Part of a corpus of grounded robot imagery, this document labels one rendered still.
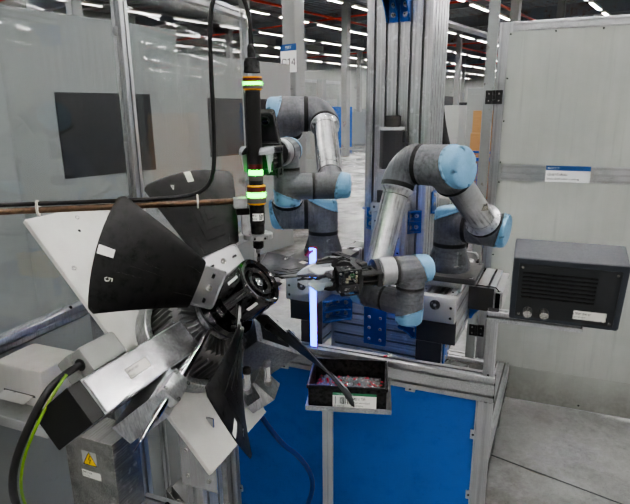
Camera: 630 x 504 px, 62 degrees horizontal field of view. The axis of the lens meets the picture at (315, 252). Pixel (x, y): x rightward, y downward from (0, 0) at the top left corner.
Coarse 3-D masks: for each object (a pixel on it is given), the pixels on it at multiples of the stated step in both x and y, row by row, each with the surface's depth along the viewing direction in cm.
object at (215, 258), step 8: (224, 248) 124; (232, 248) 124; (208, 256) 123; (216, 256) 123; (224, 256) 123; (240, 256) 123; (208, 264) 122; (216, 264) 122; (224, 264) 122; (232, 264) 123
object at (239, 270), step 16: (240, 272) 113; (256, 272) 118; (224, 288) 115; (240, 288) 112; (256, 288) 115; (272, 288) 120; (224, 304) 115; (240, 304) 114; (272, 304) 116; (208, 320) 116; (224, 320) 117
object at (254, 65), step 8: (248, 48) 114; (248, 56) 114; (248, 64) 114; (256, 64) 114; (248, 72) 117; (256, 72) 118; (256, 208) 122; (264, 208) 124; (256, 216) 122; (264, 216) 124; (256, 224) 123; (256, 232) 124; (264, 232) 125; (256, 248) 125
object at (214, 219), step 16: (176, 176) 129; (192, 176) 131; (208, 176) 132; (224, 176) 134; (160, 192) 126; (176, 192) 127; (208, 192) 129; (224, 192) 131; (160, 208) 125; (176, 208) 126; (192, 208) 126; (208, 208) 127; (224, 208) 128; (176, 224) 124; (192, 224) 125; (208, 224) 125; (224, 224) 126; (192, 240) 124; (208, 240) 124; (224, 240) 124
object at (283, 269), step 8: (272, 256) 151; (280, 256) 151; (288, 256) 153; (264, 264) 143; (272, 264) 143; (280, 264) 144; (288, 264) 144; (296, 264) 146; (304, 264) 148; (272, 272) 134; (280, 272) 134; (288, 272) 135; (296, 272) 136
